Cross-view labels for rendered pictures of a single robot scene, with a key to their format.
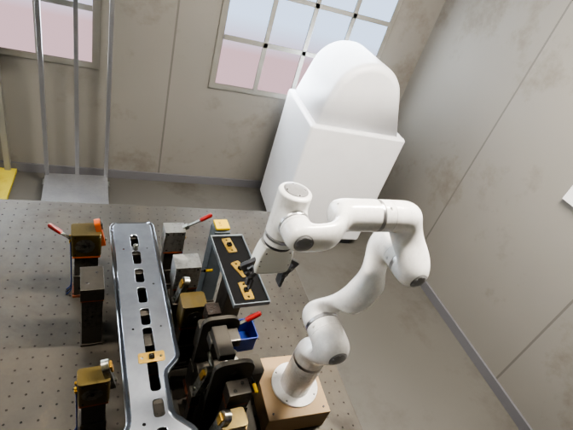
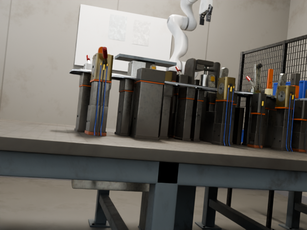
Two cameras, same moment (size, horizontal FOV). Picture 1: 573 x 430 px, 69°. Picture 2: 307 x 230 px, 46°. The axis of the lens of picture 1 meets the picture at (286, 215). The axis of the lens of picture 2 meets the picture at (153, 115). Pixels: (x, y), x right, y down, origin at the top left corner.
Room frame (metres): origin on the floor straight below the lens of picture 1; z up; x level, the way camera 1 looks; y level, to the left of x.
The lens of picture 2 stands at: (0.59, 2.25, 0.78)
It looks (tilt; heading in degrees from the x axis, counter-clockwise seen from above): 1 degrees up; 284
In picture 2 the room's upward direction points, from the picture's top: 6 degrees clockwise
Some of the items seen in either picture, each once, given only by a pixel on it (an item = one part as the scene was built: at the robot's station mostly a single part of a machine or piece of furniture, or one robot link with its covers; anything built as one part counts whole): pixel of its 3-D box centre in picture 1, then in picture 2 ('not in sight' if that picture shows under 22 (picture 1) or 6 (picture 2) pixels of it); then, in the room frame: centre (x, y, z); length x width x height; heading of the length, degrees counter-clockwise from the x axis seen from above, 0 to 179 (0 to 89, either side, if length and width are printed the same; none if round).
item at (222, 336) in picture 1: (215, 382); (198, 100); (0.84, 0.04, 0.94); 0.18 x 0.13 x 0.49; 33
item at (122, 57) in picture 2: (238, 267); (145, 60); (1.19, 0.11, 1.16); 0.37 x 0.14 x 0.02; 33
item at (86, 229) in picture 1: (82, 262); (99, 95); (1.20, 0.75, 0.88); 0.14 x 0.09 x 0.36; 123
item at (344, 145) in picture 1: (332, 147); not in sight; (3.36, -0.18, 0.81); 0.86 x 0.74 x 1.63; 118
